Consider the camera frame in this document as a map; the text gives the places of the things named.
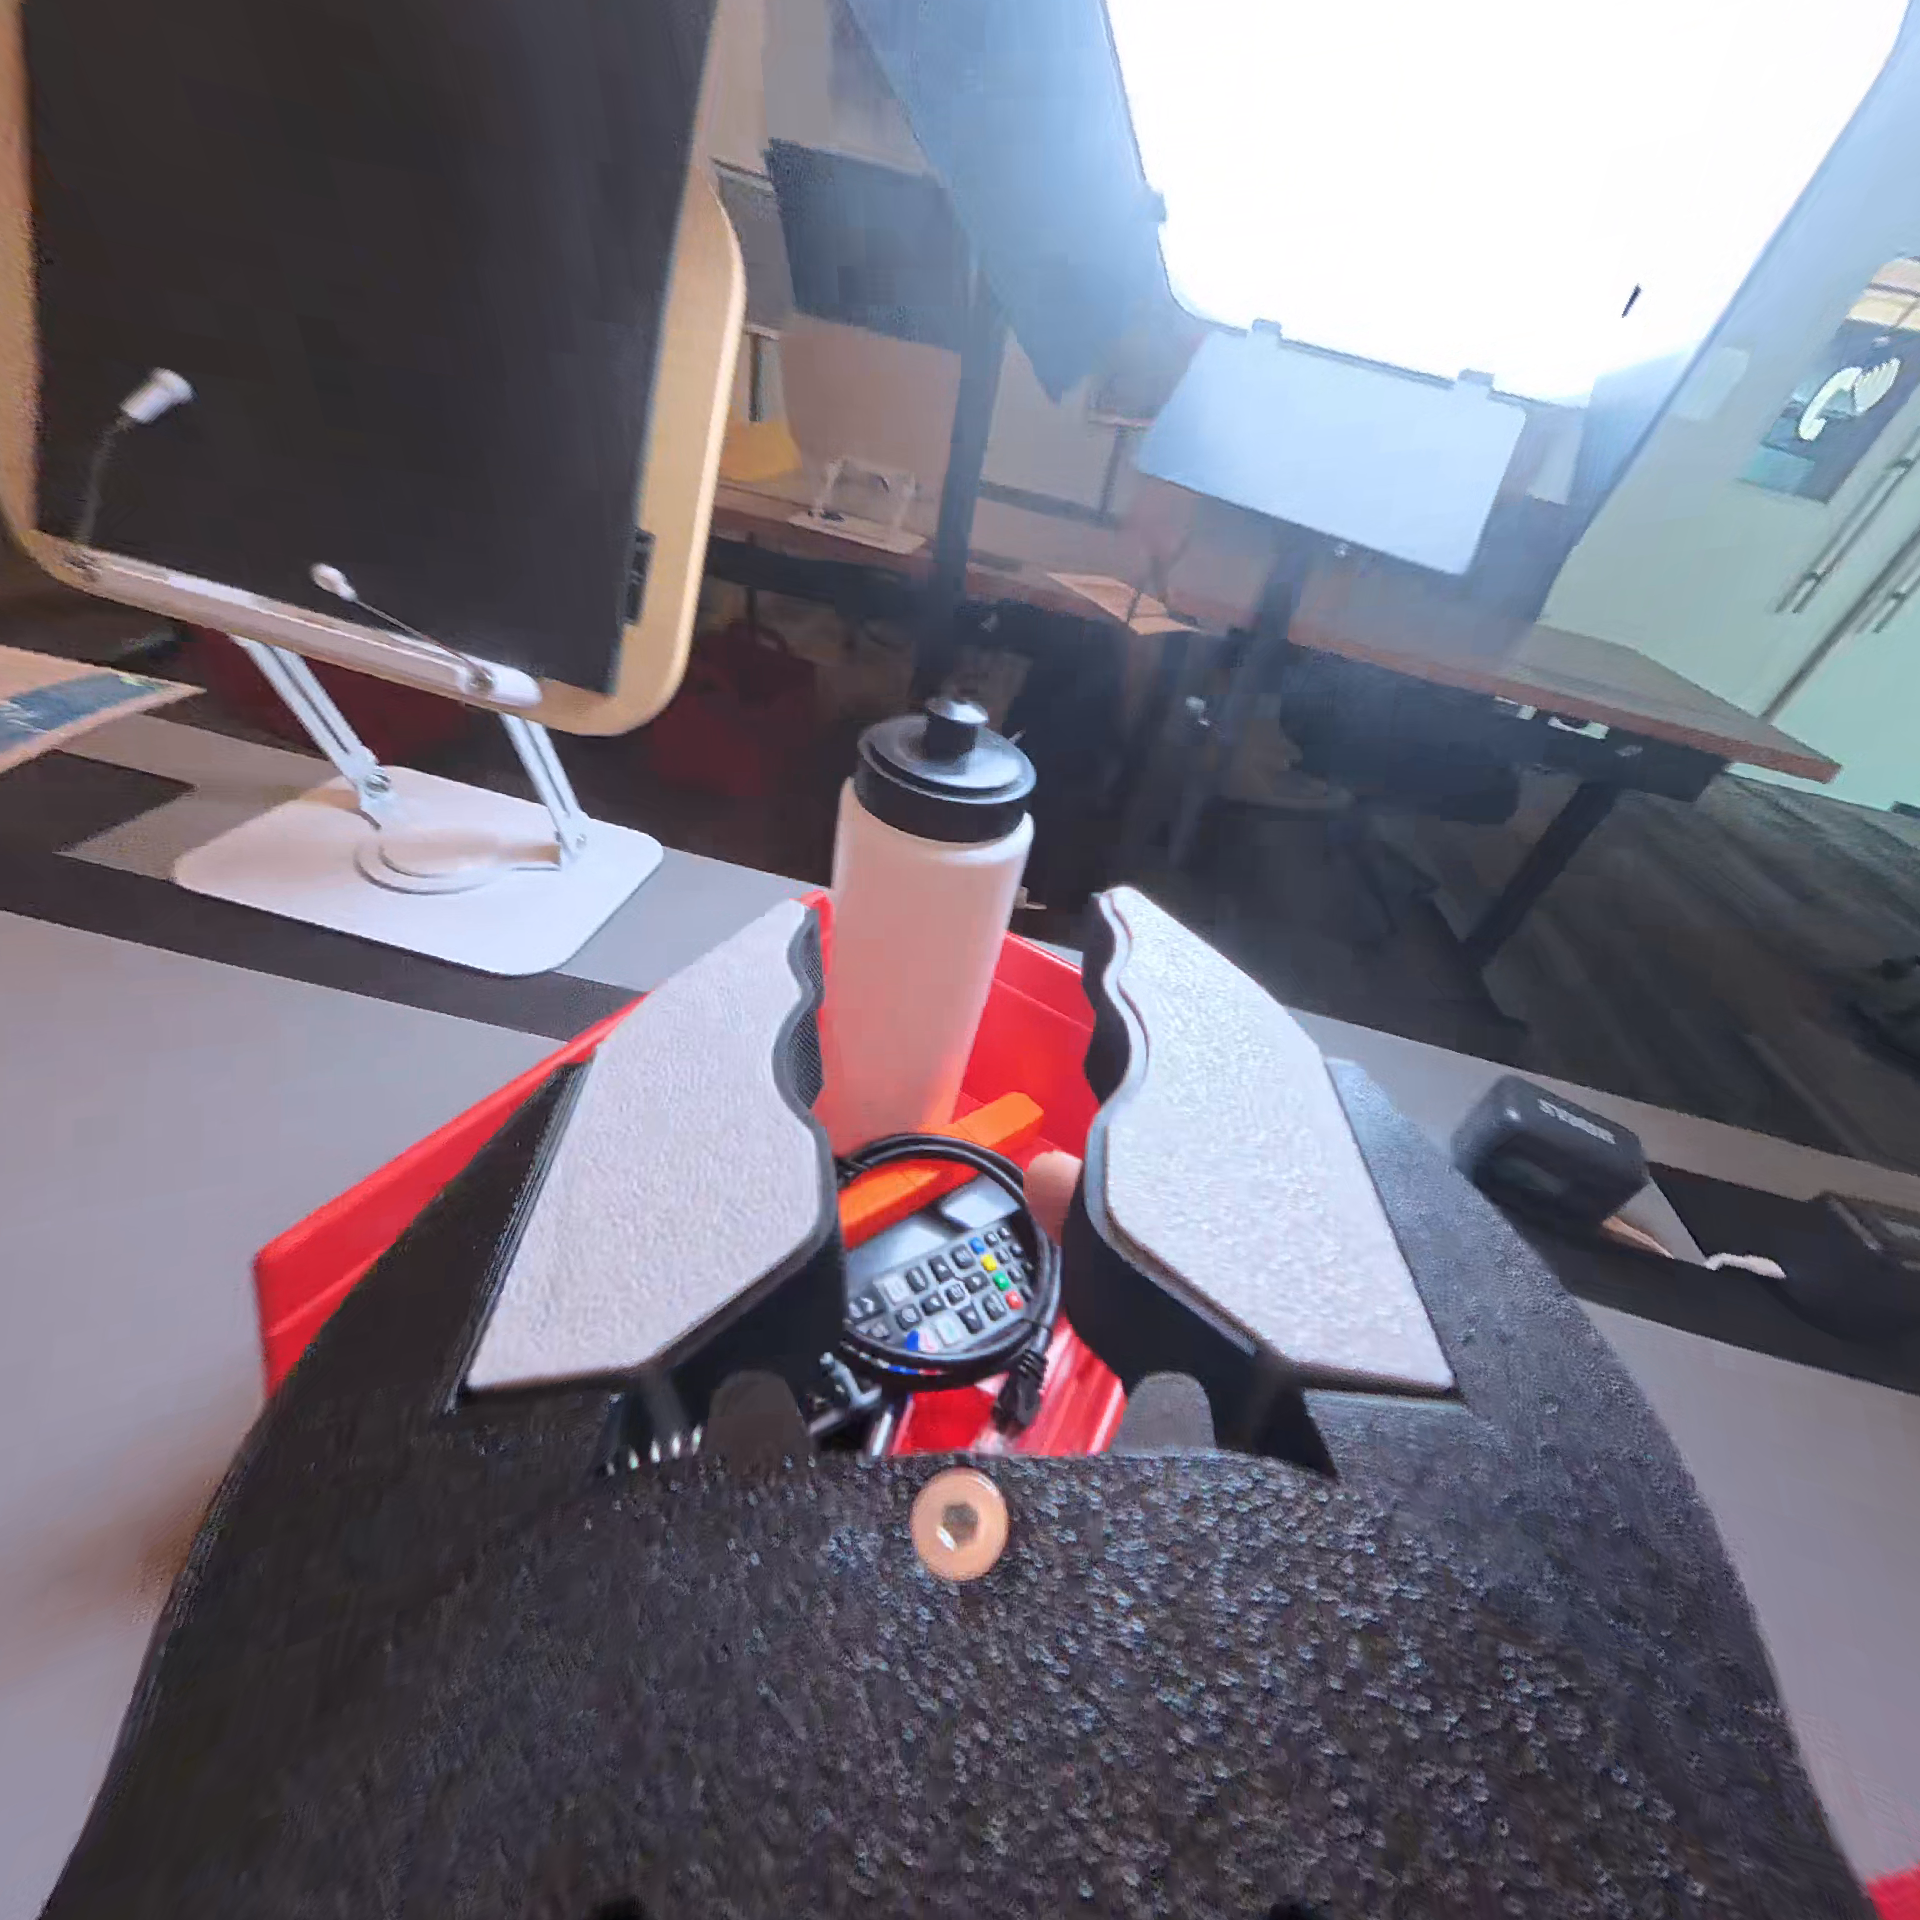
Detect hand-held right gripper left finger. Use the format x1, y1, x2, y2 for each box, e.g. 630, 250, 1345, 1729
460, 897, 844, 1401

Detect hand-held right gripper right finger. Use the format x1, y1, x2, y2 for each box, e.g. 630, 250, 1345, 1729
1077, 884, 1455, 1401

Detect black ethernet cable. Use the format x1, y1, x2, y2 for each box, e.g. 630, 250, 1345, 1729
824, 1132, 1070, 1434

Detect red plastic bin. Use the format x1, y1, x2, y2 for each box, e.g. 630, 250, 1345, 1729
252, 893, 1130, 1460

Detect orange plastic tool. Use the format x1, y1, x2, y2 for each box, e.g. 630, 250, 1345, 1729
837, 1090, 1049, 1251

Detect small black box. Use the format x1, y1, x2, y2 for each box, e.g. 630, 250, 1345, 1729
1454, 1077, 1652, 1236

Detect black calculator coloured keys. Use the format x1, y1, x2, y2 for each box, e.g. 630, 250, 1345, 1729
840, 1177, 1039, 1359

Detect white bottle black cap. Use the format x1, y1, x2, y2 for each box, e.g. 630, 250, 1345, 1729
817, 693, 1041, 1150

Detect white board stand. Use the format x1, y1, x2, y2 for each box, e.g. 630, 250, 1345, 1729
69, 365, 665, 979

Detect black office chair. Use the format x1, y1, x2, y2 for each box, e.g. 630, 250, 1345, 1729
1274, 660, 1521, 844

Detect black light stand pole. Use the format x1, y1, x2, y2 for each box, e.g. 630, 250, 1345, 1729
1162, 539, 1330, 871

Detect wooden top desk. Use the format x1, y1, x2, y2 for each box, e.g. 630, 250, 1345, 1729
705, 496, 1846, 978

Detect printed paper sheet blue patch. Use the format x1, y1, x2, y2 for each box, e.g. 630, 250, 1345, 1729
0, 647, 202, 777

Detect dark background panel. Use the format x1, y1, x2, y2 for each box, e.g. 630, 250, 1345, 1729
761, 139, 994, 363

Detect studio light panel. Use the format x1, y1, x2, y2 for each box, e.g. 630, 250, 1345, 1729
840, 0, 1920, 584

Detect black board wooden frame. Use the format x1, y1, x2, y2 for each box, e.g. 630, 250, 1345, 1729
0, 0, 750, 743

